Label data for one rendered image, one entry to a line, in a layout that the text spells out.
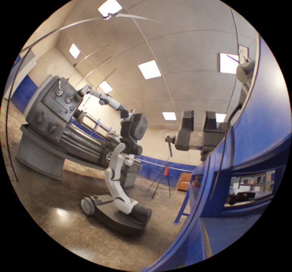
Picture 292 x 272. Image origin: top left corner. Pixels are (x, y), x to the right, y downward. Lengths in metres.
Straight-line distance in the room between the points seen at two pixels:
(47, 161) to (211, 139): 1.65
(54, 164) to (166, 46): 3.32
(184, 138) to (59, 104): 1.44
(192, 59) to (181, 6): 1.57
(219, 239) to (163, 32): 2.78
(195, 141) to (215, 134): 0.11
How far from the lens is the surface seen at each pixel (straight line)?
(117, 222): 0.93
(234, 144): 0.15
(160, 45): 2.71
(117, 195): 1.03
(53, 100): 1.42
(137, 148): 0.92
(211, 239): 0.19
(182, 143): 0.42
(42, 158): 1.47
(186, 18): 2.66
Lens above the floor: 0.78
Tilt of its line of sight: 24 degrees up
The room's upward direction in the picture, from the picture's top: 20 degrees clockwise
